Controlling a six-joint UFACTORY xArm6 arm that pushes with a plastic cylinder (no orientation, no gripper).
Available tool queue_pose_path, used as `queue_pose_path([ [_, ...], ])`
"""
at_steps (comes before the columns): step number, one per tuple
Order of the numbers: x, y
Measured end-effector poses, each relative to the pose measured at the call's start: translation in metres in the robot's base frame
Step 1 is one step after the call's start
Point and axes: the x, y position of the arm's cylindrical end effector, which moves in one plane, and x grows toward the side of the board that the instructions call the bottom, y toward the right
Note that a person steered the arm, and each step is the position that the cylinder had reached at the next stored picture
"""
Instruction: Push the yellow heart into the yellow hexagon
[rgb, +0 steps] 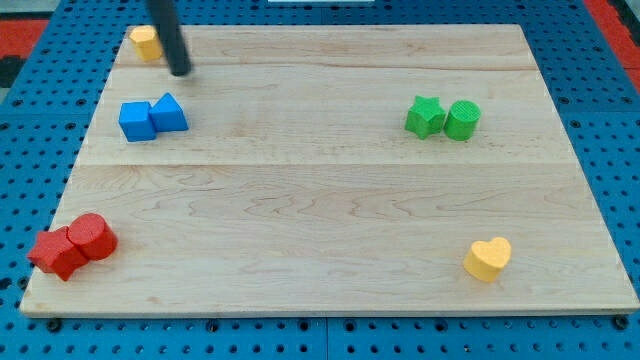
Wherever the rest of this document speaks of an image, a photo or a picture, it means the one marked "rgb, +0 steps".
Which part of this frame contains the yellow heart block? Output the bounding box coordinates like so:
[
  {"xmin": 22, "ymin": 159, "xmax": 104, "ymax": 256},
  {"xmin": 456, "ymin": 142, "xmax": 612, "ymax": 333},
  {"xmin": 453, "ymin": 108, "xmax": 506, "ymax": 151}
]
[{"xmin": 463, "ymin": 237, "xmax": 512, "ymax": 283}]

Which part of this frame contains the yellow hexagon block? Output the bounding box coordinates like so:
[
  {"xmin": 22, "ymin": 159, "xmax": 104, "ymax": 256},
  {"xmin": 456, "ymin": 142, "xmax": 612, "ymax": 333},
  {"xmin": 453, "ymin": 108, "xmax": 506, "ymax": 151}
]
[{"xmin": 129, "ymin": 25, "xmax": 163, "ymax": 62}]

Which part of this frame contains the light wooden board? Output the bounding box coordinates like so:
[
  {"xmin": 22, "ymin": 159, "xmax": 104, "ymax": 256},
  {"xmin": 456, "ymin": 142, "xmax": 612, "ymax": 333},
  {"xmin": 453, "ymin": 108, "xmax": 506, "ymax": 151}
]
[{"xmin": 20, "ymin": 25, "xmax": 639, "ymax": 318}]

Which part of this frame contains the green star block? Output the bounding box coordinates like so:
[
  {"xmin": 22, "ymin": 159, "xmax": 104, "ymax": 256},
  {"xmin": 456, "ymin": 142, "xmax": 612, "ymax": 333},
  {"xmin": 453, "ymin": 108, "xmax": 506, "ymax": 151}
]
[{"xmin": 404, "ymin": 95, "xmax": 446, "ymax": 140}]

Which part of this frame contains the green cylinder block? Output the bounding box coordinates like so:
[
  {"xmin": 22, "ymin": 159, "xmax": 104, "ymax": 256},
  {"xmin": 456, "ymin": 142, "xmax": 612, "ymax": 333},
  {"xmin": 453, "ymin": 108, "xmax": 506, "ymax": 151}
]
[{"xmin": 443, "ymin": 100, "xmax": 482, "ymax": 141}]

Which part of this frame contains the blue triangle block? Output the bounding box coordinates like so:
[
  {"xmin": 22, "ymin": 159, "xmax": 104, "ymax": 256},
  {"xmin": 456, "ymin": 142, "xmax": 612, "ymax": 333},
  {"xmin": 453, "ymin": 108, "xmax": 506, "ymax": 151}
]
[{"xmin": 149, "ymin": 93, "xmax": 189, "ymax": 132}]

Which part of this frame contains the blue cube block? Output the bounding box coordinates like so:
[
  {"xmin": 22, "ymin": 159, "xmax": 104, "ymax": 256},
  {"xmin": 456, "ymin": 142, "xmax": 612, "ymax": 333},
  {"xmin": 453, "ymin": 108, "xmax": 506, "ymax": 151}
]
[{"xmin": 118, "ymin": 101, "xmax": 156, "ymax": 142}]

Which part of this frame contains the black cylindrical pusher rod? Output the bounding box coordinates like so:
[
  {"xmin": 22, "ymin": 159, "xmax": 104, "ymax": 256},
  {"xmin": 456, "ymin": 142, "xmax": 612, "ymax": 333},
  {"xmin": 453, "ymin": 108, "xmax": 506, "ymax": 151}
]
[{"xmin": 146, "ymin": 0, "xmax": 192, "ymax": 77}]

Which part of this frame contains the red cylinder block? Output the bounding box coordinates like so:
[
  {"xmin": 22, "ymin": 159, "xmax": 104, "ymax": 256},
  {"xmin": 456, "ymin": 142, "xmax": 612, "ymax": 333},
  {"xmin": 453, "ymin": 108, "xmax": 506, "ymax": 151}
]
[{"xmin": 68, "ymin": 213, "xmax": 118, "ymax": 260}]

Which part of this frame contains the red star block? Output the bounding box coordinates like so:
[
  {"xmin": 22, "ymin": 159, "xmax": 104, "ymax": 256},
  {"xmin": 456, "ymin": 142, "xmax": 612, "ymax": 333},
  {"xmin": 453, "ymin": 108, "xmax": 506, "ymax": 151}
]
[{"xmin": 27, "ymin": 226, "xmax": 89, "ymax": 281}]

